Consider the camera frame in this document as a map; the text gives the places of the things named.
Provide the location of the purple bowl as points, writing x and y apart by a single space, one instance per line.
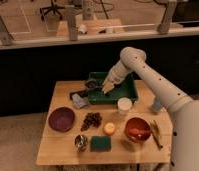
62 119

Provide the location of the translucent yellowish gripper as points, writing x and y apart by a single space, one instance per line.
107 87

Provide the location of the bunch of dark grapes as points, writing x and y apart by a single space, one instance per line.
91 119

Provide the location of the yellow round fruit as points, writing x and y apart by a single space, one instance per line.
109 128

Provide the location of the black dish brush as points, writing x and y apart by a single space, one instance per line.
92 85

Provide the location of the green plastic bin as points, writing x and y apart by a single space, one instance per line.
127 88

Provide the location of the wooden table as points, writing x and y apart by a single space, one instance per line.
57 148

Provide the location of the black office chair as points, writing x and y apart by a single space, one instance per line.
53 7

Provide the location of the red bowl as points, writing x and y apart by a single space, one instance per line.
140 124

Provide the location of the orange carrot toy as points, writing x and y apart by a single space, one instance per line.
139 132

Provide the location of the small metal cup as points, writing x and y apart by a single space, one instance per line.
81 142

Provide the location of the green sponge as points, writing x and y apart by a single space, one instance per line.
100 143

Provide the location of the grey crumpled cloth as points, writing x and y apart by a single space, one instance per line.
78 101

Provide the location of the wooden spoon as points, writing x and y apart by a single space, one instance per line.
156 134

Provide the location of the white cup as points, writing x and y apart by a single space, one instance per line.
124 105

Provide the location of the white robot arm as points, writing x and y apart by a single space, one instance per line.
183 110

